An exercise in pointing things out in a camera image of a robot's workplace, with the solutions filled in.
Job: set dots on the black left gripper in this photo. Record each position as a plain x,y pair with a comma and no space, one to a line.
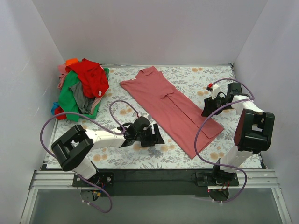
151,135

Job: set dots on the pink t shirt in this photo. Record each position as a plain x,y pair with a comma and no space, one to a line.
175,113

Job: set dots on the red t shirt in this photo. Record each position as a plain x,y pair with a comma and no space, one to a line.
82,85

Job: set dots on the blue cloth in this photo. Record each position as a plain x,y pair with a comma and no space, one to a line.
54,107

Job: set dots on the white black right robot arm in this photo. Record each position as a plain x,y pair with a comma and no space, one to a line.
253,133

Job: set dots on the green t shirt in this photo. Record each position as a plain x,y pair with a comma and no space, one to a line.
94,82

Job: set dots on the grey t shirt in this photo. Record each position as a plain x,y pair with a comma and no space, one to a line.
84,103

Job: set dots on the orange cloth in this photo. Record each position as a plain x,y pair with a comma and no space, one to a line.
71,61

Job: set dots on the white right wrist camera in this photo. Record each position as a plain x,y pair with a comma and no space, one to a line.
214,89

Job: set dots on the light pink cloth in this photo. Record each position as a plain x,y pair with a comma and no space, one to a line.
62,75

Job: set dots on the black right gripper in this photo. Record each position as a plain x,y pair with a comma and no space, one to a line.
212,105

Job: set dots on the aluminium front frame rail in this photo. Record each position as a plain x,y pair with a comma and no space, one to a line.
54,179

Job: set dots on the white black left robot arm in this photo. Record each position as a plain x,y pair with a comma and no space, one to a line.
71,148

